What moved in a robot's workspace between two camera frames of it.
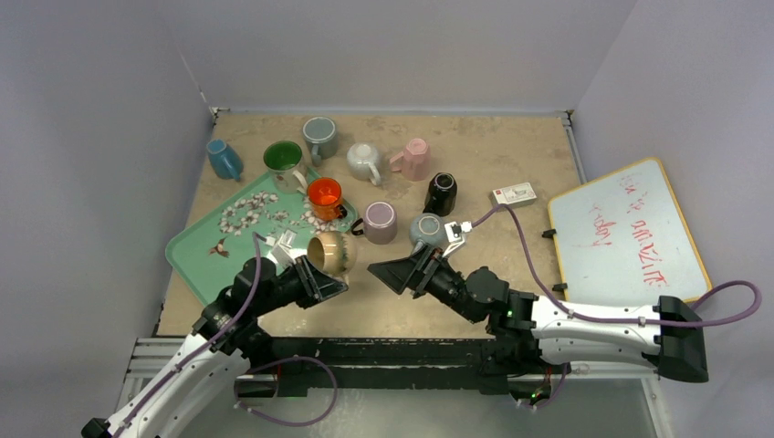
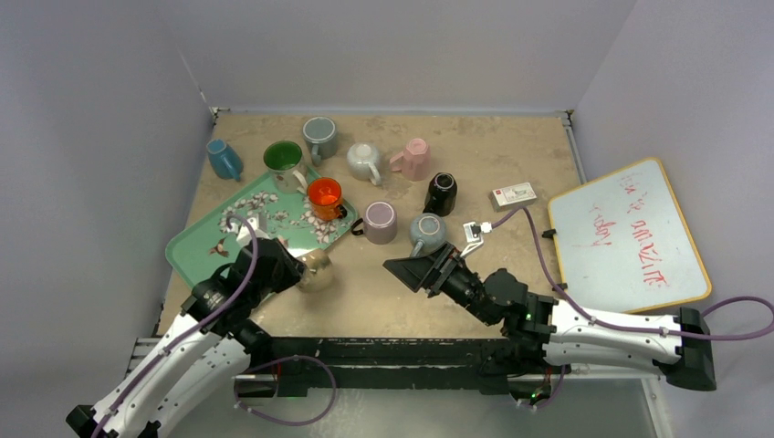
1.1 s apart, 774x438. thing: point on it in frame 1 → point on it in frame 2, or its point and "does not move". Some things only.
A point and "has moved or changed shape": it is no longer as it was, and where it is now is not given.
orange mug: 325,194 does not move
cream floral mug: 284,160 does not move
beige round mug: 332,252 has moved or changed shape
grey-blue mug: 429,227 does not move
